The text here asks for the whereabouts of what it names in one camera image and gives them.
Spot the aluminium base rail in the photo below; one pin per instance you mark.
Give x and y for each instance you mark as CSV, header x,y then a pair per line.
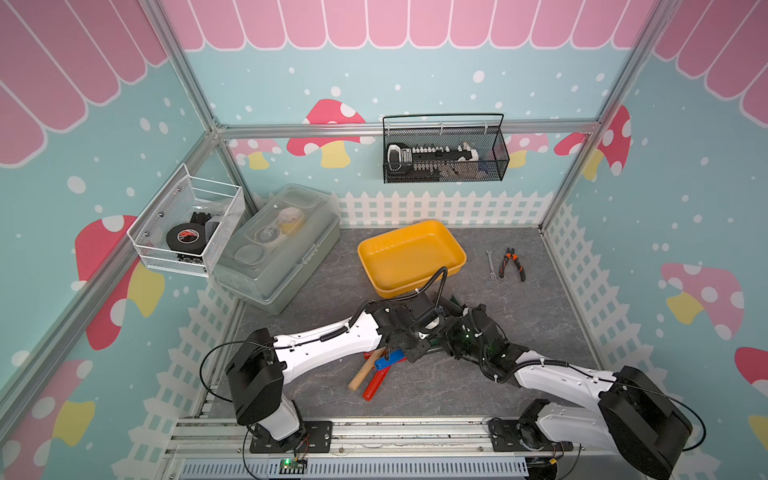
x,y
358,448

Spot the small steel wrench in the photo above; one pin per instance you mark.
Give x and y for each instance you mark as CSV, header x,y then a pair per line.
x,y
492,270

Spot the orange black pliers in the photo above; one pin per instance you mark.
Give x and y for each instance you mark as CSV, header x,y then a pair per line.
x,y
511,256

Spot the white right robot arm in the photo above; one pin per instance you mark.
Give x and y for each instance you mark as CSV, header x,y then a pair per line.
x,y
622,412

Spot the black wire mesh basket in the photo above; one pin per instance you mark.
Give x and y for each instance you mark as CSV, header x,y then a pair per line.
x,y
482,131

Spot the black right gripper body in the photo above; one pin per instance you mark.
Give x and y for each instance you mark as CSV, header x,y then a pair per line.
x,y
456,343

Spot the black tape roll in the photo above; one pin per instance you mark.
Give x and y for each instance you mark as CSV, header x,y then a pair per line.
x,y
187,238

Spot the translucent green storage box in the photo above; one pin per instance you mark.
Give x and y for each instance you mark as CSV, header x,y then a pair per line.
x,y
270,258

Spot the speckled grey hoe red grip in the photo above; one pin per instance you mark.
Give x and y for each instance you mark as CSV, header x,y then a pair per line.
x,y
375,384

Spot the clear acrylic wall bin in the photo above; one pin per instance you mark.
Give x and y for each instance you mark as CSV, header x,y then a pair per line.
x,y
218,206

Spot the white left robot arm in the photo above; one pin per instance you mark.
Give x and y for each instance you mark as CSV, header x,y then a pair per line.
x,y
264,364

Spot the wooden handled small hoe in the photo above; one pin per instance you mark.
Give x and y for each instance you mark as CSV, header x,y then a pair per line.
x,y
368,366

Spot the yellow plastic tray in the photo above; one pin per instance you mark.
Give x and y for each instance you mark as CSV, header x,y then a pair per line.
x,y
399,261

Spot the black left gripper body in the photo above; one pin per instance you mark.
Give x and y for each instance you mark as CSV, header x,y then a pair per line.
x,y
414,346

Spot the white socket set holder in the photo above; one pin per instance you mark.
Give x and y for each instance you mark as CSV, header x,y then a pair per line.
x,y
402,159

